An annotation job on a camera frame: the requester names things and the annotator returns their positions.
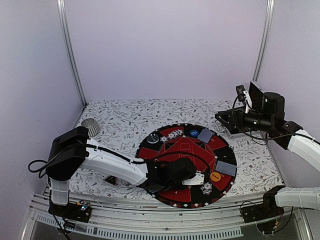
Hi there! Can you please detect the blue small blind button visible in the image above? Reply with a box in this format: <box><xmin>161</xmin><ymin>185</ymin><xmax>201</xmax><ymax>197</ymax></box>
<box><xmin>189</xmin><ymin>129</ymin><xmax>199</xmax><ymax>137</ymax></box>

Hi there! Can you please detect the triangular red black token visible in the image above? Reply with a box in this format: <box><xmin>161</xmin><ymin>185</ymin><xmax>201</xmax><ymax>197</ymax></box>
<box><xmin>104</xmin><ymin>175</ymin><xmax>117</xmax><ymax>186</ymax></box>

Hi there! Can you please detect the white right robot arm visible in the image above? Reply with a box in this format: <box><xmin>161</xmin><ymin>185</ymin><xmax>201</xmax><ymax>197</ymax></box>
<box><xmin>215</xmin><ymin>92</ymin><xmax>320</xmax><ymax>218</ymax></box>

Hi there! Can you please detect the white blue chip stack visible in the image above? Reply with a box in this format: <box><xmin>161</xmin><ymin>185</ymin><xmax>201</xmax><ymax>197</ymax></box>
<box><xmin>200</xmin><ymin>182</ymin><xmax>213</xmax><ymax>195</ymax></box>

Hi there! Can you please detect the black dealer button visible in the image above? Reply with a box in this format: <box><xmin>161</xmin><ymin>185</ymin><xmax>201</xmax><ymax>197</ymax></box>
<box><xmin>146</xmin><ymin>133</ymin><xmax>160</xmax><ymax>144</ymax></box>

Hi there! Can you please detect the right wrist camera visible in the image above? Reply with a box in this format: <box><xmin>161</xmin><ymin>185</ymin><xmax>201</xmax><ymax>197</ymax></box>
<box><xmin>235</xmin><ymin>85</ymin><xmax>252</xmax><ymax>114</ymax></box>

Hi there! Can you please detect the orange big blind button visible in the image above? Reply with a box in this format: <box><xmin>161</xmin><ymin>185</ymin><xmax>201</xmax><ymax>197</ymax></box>
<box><xmin>210</xmin><ymin>171</ymin><xmax>222</xmax><ymax>182</ymax></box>

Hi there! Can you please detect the floral patterned tablecloth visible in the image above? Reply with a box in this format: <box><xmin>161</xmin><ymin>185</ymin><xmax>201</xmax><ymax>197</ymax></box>
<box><xmin>75</xmin><ymin>99</ymin><xmax>283</xmax><ymax>198</ymax></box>

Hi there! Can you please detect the left aluminium frame post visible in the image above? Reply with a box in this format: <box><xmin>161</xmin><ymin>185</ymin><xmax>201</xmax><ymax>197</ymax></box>
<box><xmin>56</xmin><ymin>0</ymin><xmax>87</xmax><ymax>108</ymax></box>

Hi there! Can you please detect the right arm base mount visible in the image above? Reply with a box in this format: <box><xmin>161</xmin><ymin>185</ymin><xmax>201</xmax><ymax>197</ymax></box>
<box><xmin>239</xmin><ymin>201</ymin><xmax>285</xmax><ymax>235</ymax></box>

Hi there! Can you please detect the aluminium frame post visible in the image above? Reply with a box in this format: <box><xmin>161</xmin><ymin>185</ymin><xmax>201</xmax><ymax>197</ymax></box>
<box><xmin>251</xmin><ymin>0</ymin><xmax>275</xmax><ymax>83</ymax></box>
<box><xmin>56</xmin><ymin>0</ymin><xmax>87</xmax><ymax>108</ymax></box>

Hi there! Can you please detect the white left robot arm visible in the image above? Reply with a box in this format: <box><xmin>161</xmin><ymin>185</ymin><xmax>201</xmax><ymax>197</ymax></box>
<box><xmin>45</xmin><ymin>126</ymin><xmax>205</xmax><ymax>217</ymax></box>

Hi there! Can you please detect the striped ceramic mug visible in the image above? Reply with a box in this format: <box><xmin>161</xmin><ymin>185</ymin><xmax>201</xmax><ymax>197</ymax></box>
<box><xmin>81</xmin><ymin>118</ymin><xmax>100</xmax><ymax>138</ymax></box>

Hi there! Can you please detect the aluminium poker chip case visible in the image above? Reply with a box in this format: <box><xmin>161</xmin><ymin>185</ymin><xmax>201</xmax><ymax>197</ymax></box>
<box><xmin>214</xmin><ymin>82</ymin><xmax>263</xmax><ymax>136</ymax></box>

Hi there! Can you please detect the round red black poker mat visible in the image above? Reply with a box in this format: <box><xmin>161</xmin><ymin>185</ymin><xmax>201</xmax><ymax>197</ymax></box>
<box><xmin>135</xmin><ymin>123</ymin><xmax>237</xmax><ymax>209</ymax></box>

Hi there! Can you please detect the aluminium front rail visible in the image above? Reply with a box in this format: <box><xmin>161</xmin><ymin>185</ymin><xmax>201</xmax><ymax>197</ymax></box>
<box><xmin>21</xmin><ymin>192</ymin><xmax>315</xmax><ymax>240</ymax></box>

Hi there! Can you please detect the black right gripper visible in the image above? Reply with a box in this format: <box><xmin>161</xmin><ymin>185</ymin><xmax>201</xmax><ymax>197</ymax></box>
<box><xmin>215</xmin><ymin>106</ymin><xmax>275</xmax><ymax>133</ymax></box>

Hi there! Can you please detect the white blue chip row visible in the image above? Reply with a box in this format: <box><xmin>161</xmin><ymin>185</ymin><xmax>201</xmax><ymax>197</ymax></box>
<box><xmin>160</xmin><ymin>129</ymin><xmax>184</xmax><ymax>142</ymax></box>

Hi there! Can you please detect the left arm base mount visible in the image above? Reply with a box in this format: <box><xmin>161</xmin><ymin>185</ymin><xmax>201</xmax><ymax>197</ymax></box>
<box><xmin>48</xmin><ymin>200</ymin><xmax>92</xmax><ymax>223</ymax></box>

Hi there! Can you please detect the blue card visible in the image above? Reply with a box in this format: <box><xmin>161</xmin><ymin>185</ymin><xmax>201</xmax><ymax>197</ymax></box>
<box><xmin>215</xmin><ymin>161</ymin><xmax>237</xmax><ymax>177</ymax></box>
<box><xmin>197</xmin><ymin>128</ymin><xmax>215</xmax><ymax>144</ymax></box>

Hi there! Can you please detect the right aluminium frame post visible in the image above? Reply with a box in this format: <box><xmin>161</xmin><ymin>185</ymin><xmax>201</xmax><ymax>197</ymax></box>
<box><xmin>251</xmin><ymin>0</ymin><xmax>275</xmax><ymax>83</ymax></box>

